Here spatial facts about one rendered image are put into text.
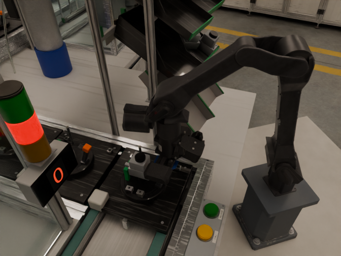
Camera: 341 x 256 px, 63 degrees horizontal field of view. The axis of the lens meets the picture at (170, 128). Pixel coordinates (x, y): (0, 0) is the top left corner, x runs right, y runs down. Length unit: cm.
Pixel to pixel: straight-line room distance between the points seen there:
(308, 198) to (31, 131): 65
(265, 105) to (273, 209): 214
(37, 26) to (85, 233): 102
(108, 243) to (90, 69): 105
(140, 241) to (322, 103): 254
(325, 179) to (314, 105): 191
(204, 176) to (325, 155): 53
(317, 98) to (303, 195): 238
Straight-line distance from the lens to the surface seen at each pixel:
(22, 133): 54
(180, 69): 88
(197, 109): 102
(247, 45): 51
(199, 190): 86
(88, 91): 147
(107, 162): 94
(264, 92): 301
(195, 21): 82
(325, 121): 287
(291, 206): 77
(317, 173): 115
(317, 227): 101
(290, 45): 53
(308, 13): 465
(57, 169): 63
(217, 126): 121
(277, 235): 91
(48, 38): 154
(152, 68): 81
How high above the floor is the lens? 167
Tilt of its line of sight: 43 degrees down
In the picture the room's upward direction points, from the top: 1 degrees counter-clockwise
